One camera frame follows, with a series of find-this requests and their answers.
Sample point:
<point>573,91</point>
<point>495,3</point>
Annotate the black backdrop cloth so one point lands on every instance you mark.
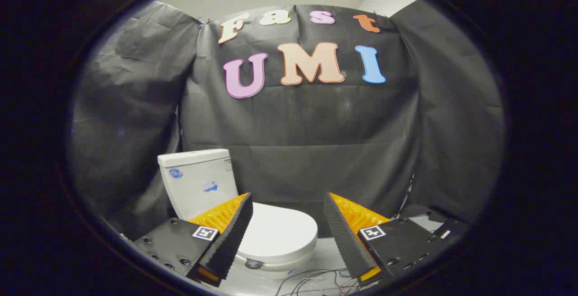
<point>307,142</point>

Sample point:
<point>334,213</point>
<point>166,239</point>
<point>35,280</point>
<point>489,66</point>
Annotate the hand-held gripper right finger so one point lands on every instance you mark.
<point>341,235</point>

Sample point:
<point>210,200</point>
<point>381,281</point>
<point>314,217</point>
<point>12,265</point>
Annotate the white toilet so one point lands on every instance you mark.
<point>198,183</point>

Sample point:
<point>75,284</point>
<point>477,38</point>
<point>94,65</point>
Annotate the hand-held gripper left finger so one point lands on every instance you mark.
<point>235,230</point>

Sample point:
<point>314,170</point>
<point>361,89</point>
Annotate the white toilet lid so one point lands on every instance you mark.
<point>280,230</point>

